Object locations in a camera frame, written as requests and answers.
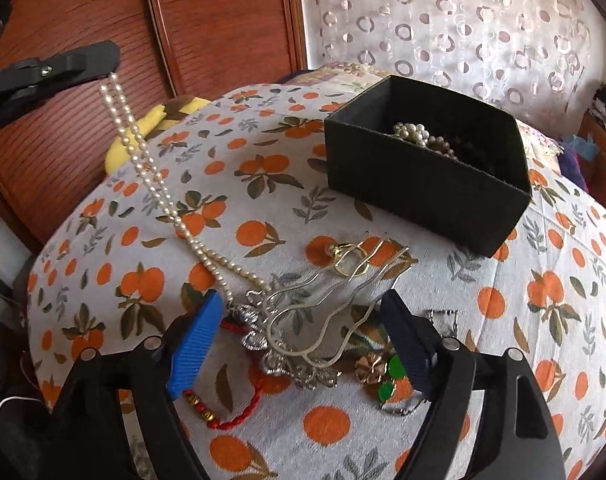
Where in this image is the gold ring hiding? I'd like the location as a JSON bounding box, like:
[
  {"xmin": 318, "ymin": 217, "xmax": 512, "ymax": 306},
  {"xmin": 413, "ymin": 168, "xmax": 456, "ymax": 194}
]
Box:
[{"xmin": 327, "ymin": 241, "xmax": 370, "ymax": 279}]

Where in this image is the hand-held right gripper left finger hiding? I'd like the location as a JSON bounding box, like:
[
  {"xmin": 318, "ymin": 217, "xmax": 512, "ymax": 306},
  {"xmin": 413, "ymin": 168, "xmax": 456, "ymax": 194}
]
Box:
[{"xmin": 48, "ymin": 290, "xmax": 225, "ymax": 480}]

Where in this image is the thin white cord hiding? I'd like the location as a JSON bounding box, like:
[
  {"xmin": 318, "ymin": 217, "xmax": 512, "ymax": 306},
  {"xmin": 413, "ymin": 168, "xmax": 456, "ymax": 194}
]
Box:
[{"xmin": 0, "ymin": 394, "xmax": 51, "ymax": 431}]

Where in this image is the dark clothing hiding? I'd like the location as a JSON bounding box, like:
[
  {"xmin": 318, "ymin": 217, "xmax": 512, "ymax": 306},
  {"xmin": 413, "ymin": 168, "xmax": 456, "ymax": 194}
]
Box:
[{"xmin": 0, "ymin": 275, "xmax": 64, "ymax": 480}]

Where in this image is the orange print cloth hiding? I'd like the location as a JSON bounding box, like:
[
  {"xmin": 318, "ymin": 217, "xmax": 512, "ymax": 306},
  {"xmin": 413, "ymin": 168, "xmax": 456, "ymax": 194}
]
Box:
[{"xmin": 27, "ymin": 82, "xmax": 606, "ymax": 480}]

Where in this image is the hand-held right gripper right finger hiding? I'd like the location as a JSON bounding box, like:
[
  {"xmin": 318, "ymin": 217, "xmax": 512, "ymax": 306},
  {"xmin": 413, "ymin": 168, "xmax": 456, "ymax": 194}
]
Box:
[{"xmin": 380, "ymin": 290, "xmax": 566, "ymax": 480}]

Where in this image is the yellow plush toy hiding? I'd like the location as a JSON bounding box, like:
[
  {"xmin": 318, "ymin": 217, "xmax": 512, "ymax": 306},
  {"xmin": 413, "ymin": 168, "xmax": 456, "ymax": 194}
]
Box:
[{"xmin": 105, "ymin": 95, "xmax": 210, "ymax": 173}]

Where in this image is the circle pattern sheer curtain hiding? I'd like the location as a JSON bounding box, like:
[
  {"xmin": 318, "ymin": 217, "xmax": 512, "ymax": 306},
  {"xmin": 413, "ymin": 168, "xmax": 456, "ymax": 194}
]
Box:
[{"xmin": 298, "ymin": 0, "xmax": 604, "ymax": 141}]

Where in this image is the gold flower green brooch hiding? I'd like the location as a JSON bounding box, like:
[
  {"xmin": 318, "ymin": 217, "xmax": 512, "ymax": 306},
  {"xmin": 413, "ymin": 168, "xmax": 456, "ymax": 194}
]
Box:
[{"xmin": 353, "ymin": 351, "xmax": 425, "ymax": 417}]

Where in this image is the black jewelry box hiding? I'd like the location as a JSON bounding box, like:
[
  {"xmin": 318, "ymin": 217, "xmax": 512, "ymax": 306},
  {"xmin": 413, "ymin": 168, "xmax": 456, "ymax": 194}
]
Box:
[{"xmin": 324, "ymin": 74, "xmax": 533, "ymax": 258}]

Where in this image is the chunky pearl bracelet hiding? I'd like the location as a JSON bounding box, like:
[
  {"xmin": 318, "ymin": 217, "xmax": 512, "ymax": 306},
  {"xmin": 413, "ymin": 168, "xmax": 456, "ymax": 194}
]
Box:
[{"xmin": 390, "ymin": 121, "xmax": 432, "ymax": 147}]

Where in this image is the wooden wardrobe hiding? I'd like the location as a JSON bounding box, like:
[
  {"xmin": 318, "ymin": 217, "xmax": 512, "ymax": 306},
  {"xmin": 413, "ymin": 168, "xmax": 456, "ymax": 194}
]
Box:
[{"xmin": 0, "ymin": 0, "xmax": 309, "ymax": 256}]

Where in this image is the silver hair comb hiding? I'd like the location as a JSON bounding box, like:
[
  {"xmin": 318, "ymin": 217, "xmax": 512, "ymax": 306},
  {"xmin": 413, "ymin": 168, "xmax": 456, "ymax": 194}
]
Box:
[{"xmin": 240, "ymin": 244, "xmax": 412, "ymax": 392}]

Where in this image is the red cord beaded bracelet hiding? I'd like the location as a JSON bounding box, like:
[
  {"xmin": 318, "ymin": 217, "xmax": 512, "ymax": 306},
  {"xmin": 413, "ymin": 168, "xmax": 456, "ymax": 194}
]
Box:
[{"xmin": 182, "ymin": 317, "xmax": 266, "ymax": 432}]

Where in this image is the long pearl necklace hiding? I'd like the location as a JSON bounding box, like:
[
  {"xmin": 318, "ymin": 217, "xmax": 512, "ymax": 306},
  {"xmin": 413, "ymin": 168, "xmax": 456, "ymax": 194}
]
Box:
[{"xmin": 99, "ymin": 72, "xmax": 272, "ymax": 293}]

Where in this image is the floral quilt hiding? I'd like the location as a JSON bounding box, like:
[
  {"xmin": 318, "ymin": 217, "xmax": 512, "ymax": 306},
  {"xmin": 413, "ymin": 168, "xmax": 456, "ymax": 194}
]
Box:
[{"xmin": 283, "ymin": 60, "xmax": 390, "ymax": 97}]

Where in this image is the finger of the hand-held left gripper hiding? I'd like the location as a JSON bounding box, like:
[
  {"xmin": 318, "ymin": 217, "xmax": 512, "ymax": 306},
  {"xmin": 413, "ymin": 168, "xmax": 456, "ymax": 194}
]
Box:
[{"xmin": 0, "ymin": 41, "xmax": 122, "ymax": 128}]

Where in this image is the blue blanket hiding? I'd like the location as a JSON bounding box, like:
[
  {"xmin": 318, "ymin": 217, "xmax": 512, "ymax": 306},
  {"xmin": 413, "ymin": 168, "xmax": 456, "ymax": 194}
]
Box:
[{"xmin": 557, "ymin": 147, "xmax": 591, "ymax": 192}]

